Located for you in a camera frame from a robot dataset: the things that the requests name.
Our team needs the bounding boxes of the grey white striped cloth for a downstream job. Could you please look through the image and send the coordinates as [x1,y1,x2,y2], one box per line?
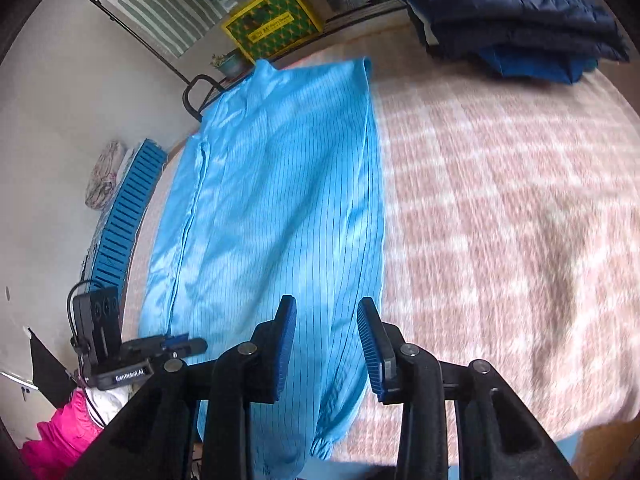
[82,0,228,58]

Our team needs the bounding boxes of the black metal clothes rack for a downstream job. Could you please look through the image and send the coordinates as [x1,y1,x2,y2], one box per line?
[64,0,421,123]

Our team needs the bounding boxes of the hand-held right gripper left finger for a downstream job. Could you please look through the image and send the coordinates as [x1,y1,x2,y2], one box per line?
[65,294,298,480]

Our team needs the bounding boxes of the pink cloth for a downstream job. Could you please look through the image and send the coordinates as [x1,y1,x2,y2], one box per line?
[20,389,106,480]

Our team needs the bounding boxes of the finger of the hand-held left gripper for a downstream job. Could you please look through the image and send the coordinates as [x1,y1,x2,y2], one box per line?
[131,332,208,361]

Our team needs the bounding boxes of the light blue striped jacket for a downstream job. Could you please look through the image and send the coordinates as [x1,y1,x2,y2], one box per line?
[137,57,386,480]

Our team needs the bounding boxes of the floral folded bedding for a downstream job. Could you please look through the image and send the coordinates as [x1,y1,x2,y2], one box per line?
[85,140,133,210]

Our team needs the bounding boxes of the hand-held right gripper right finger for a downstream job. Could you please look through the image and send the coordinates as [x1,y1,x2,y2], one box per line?
[357,297,581,480]

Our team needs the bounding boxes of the pink plaid blanket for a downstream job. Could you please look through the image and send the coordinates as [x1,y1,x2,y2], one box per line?
[120,25,640,466]

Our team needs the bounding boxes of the grey folded garment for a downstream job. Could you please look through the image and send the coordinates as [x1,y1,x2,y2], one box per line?
[407,0,441,46]

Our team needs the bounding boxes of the navy quilted jacket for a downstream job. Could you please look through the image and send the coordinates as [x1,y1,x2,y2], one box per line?
[387,0,631,63]

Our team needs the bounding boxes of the small potted plant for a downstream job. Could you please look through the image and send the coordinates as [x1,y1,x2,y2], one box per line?
[210,49,248,80]

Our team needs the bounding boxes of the blue folded garment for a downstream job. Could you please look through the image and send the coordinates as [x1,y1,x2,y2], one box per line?
[477,42,598,85]

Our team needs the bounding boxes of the yellow green patterned box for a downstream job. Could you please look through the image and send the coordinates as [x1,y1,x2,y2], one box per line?
[221,0,325,61]

